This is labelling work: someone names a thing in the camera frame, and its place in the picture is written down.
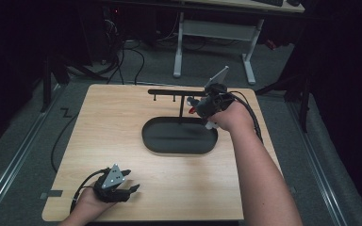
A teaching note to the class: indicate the person's left hand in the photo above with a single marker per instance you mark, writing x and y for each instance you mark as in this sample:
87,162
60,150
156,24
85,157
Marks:
92,204

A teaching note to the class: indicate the metal floor rail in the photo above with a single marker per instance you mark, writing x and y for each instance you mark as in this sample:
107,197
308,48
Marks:
319,166
15,163

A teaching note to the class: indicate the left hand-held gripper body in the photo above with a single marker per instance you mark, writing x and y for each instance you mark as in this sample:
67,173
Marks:
110,188

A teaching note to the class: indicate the white desk with metal legs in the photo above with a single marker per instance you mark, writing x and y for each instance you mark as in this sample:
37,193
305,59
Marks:
220,29

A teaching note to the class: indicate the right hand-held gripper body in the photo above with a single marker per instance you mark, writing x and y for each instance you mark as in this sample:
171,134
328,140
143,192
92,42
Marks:
217,100

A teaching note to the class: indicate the black computer mouse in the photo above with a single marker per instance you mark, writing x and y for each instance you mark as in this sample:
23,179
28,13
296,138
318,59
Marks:
293,2

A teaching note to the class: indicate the person's right hand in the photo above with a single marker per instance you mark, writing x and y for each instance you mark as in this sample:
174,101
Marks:
234,117

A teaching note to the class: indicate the black keyboard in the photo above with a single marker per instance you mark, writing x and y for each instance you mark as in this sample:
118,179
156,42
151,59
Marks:
268,2

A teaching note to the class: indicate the grey tape strip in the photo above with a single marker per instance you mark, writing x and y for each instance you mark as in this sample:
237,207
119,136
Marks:
52,194
292,190

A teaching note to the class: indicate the black metal stand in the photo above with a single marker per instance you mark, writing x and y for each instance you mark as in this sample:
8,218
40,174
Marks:
46,84
303,100

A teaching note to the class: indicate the small red object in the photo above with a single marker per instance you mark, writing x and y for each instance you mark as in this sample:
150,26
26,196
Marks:
270,44

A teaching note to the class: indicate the dark computer tower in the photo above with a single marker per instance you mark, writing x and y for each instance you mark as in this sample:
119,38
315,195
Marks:
111,31

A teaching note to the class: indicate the black hook rack with tray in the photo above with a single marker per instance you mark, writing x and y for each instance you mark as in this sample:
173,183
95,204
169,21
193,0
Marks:
179,135

